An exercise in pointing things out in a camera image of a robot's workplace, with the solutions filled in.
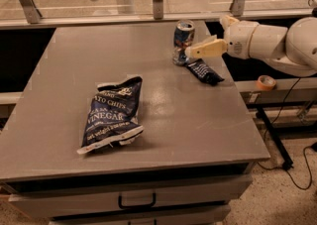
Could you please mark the blue vinegar chips bag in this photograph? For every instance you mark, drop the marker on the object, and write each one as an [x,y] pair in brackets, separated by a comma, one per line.
[112,118]

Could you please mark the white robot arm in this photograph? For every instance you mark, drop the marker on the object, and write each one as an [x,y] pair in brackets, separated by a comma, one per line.
[290,50]

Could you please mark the black table leg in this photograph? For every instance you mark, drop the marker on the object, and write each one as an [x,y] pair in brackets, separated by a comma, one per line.
[287,161]

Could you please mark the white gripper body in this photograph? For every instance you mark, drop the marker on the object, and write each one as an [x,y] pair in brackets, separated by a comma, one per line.
[238,40]

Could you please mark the grey drawer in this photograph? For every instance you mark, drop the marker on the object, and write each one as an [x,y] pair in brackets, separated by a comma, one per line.
[105,198]
[199,215]

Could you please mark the upper grey drawer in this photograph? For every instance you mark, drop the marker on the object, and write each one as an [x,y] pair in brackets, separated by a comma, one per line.
[105,198]

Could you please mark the lower grey drawer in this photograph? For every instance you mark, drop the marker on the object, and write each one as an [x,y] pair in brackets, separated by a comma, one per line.
[199,215]

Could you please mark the Red Bull can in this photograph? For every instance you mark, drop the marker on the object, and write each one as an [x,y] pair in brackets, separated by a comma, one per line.
[182,39]

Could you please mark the black drawer handle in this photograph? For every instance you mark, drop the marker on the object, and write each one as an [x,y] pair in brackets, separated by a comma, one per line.
[137,201]

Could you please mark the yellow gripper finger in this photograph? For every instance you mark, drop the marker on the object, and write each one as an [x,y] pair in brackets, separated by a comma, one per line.
[207,48]
[226,21]

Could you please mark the blue rxbar blueberry wrapper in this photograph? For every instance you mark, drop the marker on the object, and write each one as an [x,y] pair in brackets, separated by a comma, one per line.
[203,72]

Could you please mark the orange tape roll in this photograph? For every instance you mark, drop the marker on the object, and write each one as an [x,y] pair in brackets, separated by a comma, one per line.
[266,83]

